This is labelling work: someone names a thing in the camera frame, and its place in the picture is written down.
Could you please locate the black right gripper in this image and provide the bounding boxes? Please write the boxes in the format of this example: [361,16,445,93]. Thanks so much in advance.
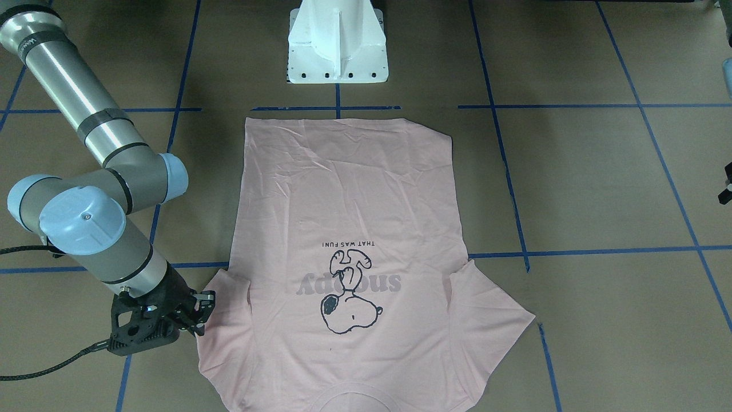
[150,264,216,336]

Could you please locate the pink Snoopy t-shirt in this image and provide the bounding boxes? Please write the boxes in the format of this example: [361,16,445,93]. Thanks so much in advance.
[197,119,534,411]

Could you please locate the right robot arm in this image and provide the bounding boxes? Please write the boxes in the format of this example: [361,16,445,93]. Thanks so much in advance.
[2,1,214,336]

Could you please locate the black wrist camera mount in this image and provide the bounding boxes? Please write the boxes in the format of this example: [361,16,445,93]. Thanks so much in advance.
[107,292,182,356]

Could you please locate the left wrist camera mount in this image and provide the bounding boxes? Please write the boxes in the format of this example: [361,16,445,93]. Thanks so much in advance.
[717,163,732,204]

